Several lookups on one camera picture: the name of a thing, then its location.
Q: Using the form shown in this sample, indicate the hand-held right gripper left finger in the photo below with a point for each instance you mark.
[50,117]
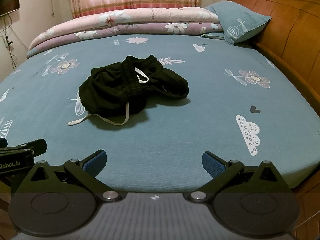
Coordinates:
[96,162]

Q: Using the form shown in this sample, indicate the black wall television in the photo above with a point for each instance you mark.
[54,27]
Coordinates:
[8,0]

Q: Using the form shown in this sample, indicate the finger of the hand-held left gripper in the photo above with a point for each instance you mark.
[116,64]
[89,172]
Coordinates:
[37,145]

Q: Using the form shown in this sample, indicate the folded pink purple floral quilt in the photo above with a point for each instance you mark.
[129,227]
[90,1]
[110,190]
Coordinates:
[125,25]

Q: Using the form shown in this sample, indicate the blue printed pillow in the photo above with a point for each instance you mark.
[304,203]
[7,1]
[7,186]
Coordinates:
[237,22]

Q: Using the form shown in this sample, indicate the white power strip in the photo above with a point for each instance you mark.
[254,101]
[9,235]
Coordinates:
[9,43]

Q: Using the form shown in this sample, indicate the wooden headboard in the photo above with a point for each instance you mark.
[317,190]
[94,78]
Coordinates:
[287,30]

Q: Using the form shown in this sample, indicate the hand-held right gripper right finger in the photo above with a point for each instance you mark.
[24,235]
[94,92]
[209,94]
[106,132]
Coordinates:
[212,165]

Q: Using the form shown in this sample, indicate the bed with blue floral sheet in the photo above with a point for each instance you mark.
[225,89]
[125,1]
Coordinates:
[175,135]

